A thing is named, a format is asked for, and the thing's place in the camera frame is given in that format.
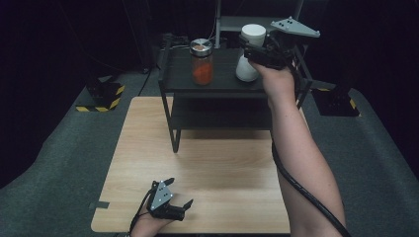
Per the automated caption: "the black stand base striped edge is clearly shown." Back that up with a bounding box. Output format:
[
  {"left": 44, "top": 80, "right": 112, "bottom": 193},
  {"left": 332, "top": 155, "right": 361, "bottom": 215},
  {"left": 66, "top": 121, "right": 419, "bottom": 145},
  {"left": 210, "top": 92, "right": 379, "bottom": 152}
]
[
  {"left": 310, "top": 82, "right": 362, "bottom": 119},
  {"left": 75, "top": 74, "right": 126, "bottom": 114}
]

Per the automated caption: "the glass spice jar metal lid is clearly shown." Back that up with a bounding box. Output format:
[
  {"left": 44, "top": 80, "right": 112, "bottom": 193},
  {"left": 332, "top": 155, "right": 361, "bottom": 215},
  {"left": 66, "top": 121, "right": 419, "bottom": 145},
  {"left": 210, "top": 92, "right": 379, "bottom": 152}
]
[{"left": 189, "top": 38, "right": 214, "bottom": 87}]

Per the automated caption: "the person's left hand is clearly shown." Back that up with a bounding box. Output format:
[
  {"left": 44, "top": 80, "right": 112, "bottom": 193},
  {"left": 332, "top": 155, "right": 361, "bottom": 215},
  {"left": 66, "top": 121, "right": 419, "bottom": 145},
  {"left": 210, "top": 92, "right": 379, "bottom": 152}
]
[{"left": 129, "top": 212, "right": 175, "bottom": 237}]

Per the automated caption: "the white cable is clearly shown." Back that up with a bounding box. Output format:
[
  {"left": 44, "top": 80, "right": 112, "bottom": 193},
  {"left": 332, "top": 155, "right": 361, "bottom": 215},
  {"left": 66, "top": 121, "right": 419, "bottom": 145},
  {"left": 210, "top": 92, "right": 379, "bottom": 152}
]
[{"left": 179, "top": 18, "right": 219, "bottom": 51}]

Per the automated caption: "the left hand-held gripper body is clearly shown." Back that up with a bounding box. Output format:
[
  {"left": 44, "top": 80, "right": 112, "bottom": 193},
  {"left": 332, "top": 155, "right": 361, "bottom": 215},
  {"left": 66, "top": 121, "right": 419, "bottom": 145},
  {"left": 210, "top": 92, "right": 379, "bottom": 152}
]
[{"left": 146, "top": 180, "right": 186, "bottom": 221}]

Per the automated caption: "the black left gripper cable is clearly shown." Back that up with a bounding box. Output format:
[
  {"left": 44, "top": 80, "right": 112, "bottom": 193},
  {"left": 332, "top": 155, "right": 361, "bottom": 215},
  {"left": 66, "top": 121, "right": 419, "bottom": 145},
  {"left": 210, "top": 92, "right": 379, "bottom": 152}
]
[{"left": 128, "top": 188, "right": 156, "bottom": 235}]

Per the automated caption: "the person's right hand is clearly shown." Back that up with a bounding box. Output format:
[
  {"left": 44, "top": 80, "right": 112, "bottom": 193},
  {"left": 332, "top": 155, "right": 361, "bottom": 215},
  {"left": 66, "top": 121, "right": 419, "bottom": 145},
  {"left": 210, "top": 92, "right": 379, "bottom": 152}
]
[{"left": 251, "top": 61, "right": 297, "bottom": 101}]

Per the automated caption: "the grey tape strip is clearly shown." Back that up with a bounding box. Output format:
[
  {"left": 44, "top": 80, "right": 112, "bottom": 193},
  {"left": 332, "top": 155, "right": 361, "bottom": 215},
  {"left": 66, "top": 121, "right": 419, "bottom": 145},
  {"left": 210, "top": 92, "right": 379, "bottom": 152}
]
[{"left": 88, "top": 199, "right": 111, "bottom": 210}]

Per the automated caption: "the white plastic bottle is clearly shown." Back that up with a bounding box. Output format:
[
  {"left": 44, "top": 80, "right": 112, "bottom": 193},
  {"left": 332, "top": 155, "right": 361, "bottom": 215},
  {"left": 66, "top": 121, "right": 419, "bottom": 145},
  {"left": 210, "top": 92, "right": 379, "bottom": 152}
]
[{"left": 235, "top": 23, "right": 268, "bottom": 83}]

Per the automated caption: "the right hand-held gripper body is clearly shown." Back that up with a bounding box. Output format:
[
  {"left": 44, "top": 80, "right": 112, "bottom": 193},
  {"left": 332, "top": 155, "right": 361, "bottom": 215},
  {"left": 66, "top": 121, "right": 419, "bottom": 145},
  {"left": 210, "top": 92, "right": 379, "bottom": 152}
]
[{"left": 244, "top": 16, "right": 321, "bottom": 70}]

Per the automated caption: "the black two-tier shelf rack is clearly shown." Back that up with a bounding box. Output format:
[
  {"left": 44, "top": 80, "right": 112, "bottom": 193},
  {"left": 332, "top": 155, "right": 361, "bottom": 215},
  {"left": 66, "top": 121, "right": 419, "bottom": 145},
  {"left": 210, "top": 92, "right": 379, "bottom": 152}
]
[{"left": 157, "top": 39, "right": 314, "bottom": 154}]

